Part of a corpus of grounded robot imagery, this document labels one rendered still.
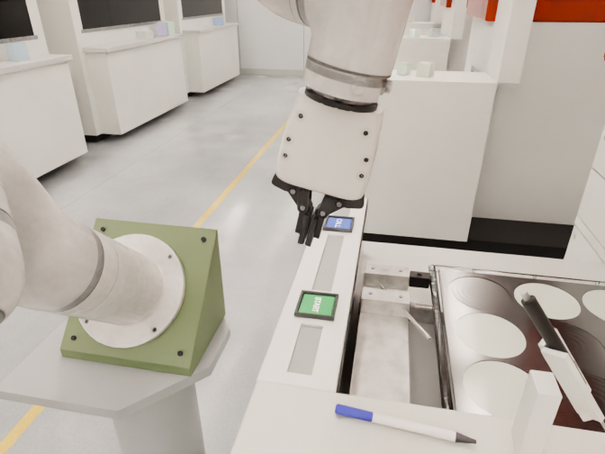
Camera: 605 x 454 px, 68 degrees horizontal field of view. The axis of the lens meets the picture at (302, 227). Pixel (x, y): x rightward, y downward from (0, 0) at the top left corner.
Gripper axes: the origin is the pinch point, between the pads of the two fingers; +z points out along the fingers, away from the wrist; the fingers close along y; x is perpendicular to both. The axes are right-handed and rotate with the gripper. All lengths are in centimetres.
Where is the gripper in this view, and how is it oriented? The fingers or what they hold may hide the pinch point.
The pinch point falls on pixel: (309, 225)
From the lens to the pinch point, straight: 53.2
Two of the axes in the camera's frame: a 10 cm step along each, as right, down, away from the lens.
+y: -9.6, -2.7, 0.7
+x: -1.9, 4.5, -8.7
